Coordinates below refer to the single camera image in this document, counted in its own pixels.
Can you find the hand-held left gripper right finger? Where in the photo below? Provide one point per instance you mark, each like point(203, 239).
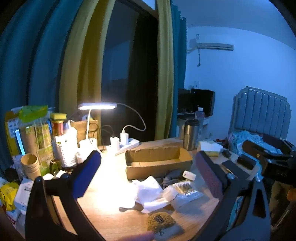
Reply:
point(209, 176)

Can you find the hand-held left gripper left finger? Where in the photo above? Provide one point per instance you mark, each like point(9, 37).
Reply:
point(86, 176)

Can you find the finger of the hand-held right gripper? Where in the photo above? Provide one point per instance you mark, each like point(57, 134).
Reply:
point(254, 147)
point(272, 139)

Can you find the small white pouch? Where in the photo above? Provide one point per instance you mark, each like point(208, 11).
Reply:
point(189, 175)

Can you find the clear bag of white beads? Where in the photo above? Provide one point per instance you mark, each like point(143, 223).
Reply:
point(182, 194)

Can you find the grey cloth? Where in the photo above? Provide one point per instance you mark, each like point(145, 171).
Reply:
point(170, 178)

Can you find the cardboard box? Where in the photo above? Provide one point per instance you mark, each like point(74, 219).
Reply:
point(159, 163)

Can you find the white tissue paper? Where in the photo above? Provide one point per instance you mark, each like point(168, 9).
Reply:
point(148, 194)

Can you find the light blue blanket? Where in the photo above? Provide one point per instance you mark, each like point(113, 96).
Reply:
point(249, 139)

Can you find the small black box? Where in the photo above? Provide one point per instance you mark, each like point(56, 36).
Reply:
point(246, 161)

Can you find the flat yellow sponge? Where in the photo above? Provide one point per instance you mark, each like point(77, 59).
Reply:
point(214, 153)

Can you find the flat black phone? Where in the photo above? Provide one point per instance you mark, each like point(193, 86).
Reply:
point(231, 165)

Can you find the grey padded headboard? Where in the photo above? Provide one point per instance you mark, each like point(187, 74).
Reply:
point(261, 111)

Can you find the white woven basket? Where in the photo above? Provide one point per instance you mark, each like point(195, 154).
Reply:
point(66, 150)

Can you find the stainless steel tumbler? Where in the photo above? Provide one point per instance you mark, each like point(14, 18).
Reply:
point(190, 135)

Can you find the brown cardboard carton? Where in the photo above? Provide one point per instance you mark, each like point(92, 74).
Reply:
point(83, 129)

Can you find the red jar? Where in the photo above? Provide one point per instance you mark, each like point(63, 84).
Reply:
point(57, 128)

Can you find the white power strip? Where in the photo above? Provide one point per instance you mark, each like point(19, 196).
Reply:
point(131, 142)

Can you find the stack of paper cups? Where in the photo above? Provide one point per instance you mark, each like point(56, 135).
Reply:
point(29, 165)

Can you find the clear plastic water bottle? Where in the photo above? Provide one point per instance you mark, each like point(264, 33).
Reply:
point(200, 114)

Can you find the green wrapped paper tubes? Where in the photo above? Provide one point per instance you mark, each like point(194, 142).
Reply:
point(38, 134)

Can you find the white carton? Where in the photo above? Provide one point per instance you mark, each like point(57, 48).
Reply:
point(24, 192)

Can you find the yellow green scrub sponge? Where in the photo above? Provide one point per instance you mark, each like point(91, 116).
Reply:
point(58, 115)

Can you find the brown fuzzy pouch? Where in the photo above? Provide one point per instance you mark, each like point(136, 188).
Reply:
point(159, 222)

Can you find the black television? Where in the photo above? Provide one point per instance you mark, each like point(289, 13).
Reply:
point(202, 99)

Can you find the white desk lamp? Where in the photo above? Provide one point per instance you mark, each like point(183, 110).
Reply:
point(97, 106)

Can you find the yellow plastic bag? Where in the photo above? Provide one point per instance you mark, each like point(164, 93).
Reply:
point(9, 193)

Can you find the yellow carton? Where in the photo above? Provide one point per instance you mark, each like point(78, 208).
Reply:
point(10, 134)

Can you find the narrow yellow curtain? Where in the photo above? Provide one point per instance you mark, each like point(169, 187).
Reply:
point(165, 81)

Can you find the wide yellow curtain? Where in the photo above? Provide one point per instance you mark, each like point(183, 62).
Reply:
point(81, 69)

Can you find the white air conditioner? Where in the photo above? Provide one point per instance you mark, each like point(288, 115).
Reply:
point(215, 45)

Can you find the dark window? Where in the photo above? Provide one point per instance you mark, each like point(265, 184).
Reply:
point(129, 69)

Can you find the wide blue curtain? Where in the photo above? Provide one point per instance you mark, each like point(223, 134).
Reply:
point(30, 69)

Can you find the wall outlet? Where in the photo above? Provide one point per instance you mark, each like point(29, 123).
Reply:
point(196, 83)

